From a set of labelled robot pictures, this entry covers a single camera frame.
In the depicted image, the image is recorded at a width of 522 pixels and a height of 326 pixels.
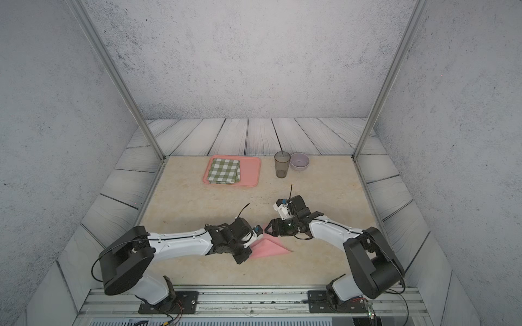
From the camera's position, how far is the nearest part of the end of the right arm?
2.49 feet

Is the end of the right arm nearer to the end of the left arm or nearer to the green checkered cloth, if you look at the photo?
the end of the left arm

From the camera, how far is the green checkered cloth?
43.4 inches

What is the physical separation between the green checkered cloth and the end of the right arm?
0.41 m
